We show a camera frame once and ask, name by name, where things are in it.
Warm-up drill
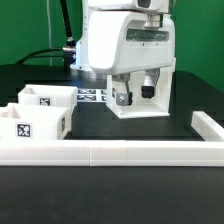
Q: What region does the white rear drawer box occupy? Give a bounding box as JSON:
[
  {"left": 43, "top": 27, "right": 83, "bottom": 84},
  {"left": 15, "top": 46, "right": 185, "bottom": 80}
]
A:
[{"left": 18, "top": 84, "right": 77, "bottom": 113}]

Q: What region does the white fence bar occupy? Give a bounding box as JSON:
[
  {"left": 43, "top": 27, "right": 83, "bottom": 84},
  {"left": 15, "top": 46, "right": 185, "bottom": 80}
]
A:
[
  {"left": 0, "top": 140, "right": 224, "bottom": 167},
  {"left": 191, "top": 111, "right": 224, "bottom": 142}
]

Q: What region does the white drawer cabinet housing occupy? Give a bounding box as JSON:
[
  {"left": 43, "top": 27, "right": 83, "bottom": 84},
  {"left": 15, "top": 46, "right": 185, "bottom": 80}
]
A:
[{"left": 106, "top": 61, "right": 176, "bottom": 119}]

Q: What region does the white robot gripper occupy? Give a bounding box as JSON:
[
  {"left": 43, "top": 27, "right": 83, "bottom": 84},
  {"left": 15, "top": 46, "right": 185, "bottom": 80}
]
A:
[{"left": 88, "top": 11, "right": 175, "bottom": 106}]

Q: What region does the white front fence bar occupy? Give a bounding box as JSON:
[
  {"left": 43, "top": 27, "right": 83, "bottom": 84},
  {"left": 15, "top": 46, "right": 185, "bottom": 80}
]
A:
[{"left": 0, "top": 140, "right": 224, "bottom": 167}]

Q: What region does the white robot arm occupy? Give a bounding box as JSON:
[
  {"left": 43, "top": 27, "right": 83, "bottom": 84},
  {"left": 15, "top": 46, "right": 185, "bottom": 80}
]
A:
[{"left": 72, "top": 0, "right": 175, "bottom": 109}]

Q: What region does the fiducial marker sheet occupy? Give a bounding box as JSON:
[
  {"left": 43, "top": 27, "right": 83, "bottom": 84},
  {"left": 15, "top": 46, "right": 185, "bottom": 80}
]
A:
[{"left": 77, "top": 88, "right": 107, "bottom": 102}]

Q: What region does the white front drawer box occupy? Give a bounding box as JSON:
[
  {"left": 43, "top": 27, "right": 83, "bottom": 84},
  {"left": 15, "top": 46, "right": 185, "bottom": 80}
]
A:
[{"left": 0, "top": 103, "right": 71, "bottom": 140}]

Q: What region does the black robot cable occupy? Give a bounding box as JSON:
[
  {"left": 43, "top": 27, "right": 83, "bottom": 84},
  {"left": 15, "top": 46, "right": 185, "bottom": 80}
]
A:
[{"left": 14, "top": 0, "right": 77, "bottom": 66}]

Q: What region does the white drawer box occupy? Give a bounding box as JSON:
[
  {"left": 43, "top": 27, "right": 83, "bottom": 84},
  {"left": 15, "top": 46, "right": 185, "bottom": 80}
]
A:
[
  {"left": 18, "top": 84, "right": 77, "bottom": 113},
  {"left": 0, "top": 103, "right": 71, "bottom": 140}
]

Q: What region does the white right fence bar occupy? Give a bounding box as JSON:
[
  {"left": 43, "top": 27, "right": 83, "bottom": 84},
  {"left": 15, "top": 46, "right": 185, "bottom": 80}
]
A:
[{"left": 191, "top": 111, "right": 224, "bottom": 142}]

